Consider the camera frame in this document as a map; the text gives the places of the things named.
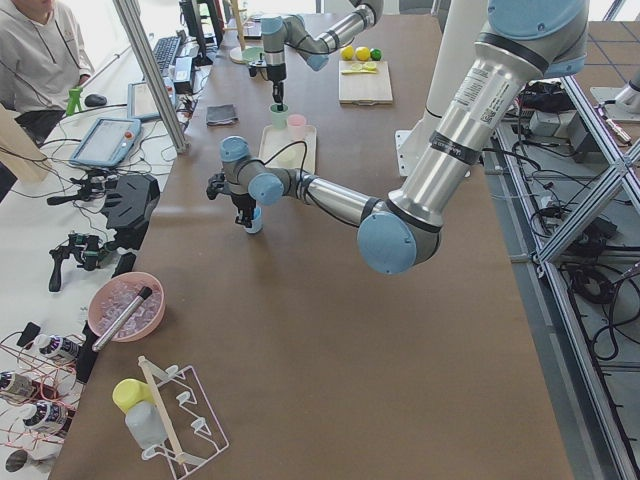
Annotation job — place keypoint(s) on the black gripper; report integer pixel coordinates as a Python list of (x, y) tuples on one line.
[(275, 74), (242, 201)]

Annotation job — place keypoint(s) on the light blue cup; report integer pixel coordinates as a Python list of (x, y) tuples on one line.
[(256, 222)]

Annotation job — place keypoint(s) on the green cup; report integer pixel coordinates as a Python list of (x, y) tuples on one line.
[(279, 113)]

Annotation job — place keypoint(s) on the pink cup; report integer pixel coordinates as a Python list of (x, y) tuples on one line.
[(296, 127)]

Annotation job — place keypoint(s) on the cream white cup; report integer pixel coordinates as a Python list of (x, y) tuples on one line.
[(288, 157)]

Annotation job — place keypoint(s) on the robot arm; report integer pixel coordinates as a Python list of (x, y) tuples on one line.
[(279, 31), (517, 42)]

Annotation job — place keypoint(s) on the cream rabbit tray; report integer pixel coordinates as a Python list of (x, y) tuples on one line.
[(273, 142)]

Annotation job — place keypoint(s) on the green bowl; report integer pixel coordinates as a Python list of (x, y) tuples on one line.
[(252, 54)]

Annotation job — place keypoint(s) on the wooden mug tree stand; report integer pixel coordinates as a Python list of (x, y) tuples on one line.
[(238, 28)]

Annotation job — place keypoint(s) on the grey folded cloth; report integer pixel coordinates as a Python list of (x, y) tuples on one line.
[(221, 115)]

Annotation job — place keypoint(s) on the yellow plastic knife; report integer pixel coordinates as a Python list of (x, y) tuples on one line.
[(358, 72)]

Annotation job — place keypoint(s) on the yellow lemon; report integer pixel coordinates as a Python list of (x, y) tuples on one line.
[(362, 53), (347, 53)]

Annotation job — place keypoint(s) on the wooden cutting board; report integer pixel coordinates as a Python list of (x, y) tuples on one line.
[(370, 89)]

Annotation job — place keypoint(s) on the green lime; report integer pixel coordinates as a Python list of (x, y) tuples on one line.
[(375, 54)]

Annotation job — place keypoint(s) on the black plastic housing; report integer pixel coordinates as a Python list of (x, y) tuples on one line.
[(128, 208)]

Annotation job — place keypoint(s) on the black monitor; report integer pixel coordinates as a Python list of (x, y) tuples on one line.
[(191, 14)]

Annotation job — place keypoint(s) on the black keyboard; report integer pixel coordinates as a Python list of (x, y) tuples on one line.
[(165, 51)]

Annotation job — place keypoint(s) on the metal muddler stick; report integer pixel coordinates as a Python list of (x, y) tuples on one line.
[(122, 319)]

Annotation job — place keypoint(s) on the blue teach pendant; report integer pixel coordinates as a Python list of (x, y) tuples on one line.
[(107, 143), (140, 102)]

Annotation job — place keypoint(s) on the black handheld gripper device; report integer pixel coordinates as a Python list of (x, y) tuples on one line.
[(95, 185)]

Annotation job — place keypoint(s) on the pink bowl with ice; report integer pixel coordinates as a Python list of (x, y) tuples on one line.
[(112, 299)]

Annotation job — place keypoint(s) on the computer mouse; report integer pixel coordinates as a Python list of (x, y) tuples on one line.
[(95, 100)]

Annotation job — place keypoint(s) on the yellow cup on rack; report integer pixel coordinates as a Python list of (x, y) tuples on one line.
[(129, 392)]

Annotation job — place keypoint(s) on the translucent cup on rack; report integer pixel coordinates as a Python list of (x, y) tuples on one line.
[(145, 425)]

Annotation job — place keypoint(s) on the person in white shirt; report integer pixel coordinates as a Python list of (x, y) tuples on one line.
[(43, 57)]

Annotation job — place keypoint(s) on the aluminium frame post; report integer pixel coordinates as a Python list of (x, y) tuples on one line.
[(129, 14)]

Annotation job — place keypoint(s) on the white wire cup rack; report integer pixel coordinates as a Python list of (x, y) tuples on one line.
[(195, 435)]

